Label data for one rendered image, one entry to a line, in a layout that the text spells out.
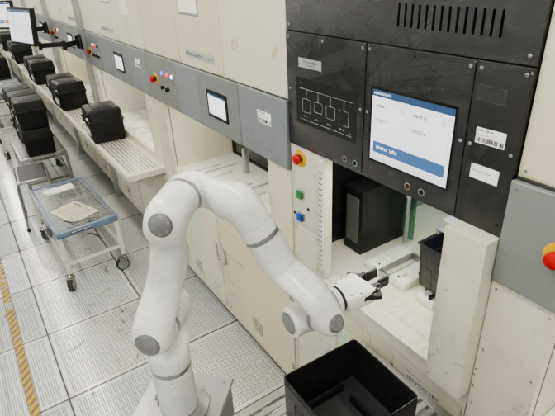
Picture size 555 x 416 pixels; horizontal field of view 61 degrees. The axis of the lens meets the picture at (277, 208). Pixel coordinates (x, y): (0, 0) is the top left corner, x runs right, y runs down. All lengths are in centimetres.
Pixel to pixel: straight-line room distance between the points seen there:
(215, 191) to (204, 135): 206
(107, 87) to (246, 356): 267
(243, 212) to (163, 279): 30
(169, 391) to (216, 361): 133
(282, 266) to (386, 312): 72
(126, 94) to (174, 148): 151
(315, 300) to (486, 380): 58
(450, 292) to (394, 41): 68
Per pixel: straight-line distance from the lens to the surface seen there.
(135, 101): 453
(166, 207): 108
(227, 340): 295
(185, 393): 155
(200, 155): 317
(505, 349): 140
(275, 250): 113
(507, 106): 115
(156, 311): 130
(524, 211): 118
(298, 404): 145
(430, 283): 177
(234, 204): 108
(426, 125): 129
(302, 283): 115
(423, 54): 127
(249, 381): 272
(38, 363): 320
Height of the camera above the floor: 202
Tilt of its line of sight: 28 degrees down
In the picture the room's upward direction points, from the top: 3 degrees counter-clockwise
